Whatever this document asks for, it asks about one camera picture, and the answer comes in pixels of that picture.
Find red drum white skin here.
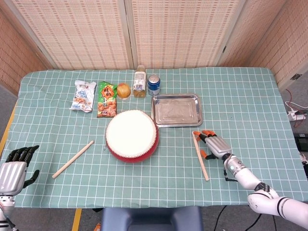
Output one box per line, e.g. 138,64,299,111
105,110,160,164

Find bamboo folding screen panel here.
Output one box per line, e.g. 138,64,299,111
0,4,55,97
6,0,135,71
250,0,308,91
124,0,243,69
214,0,289,68

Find thin red cable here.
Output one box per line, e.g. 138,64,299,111
285,89,298,109

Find steel rectangular tray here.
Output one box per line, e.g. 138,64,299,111
151,93,204,128

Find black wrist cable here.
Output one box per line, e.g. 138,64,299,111
223,168,239,183

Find silver right hand orange fingertips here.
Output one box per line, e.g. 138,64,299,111
194,129,233,161

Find tea bottle white label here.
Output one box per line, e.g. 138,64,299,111
133,64,147,98

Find blue soda can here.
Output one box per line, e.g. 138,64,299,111
147,74,161,96

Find black hanging arm cable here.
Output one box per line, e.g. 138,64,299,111
244,211,263,231

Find white snack bag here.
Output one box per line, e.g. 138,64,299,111
69,79,97,113

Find yellow red apple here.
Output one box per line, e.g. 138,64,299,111
116,82,131,100

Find green snack bag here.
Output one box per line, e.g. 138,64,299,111
96,81,118,118

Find black box device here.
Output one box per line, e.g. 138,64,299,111
294,133,308,153

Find white power cable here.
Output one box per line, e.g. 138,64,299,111
285,100,308,114

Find green checked tablecloth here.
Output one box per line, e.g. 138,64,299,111
0,66,308,209

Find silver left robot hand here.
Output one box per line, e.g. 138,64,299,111
0,145,40,197

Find wooden drumstick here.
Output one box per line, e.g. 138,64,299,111
192,131,210,181
51,140,95,179

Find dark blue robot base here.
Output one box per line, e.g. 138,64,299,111
100,206,205,231

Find white power strip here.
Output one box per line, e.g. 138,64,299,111
287,109,307,121

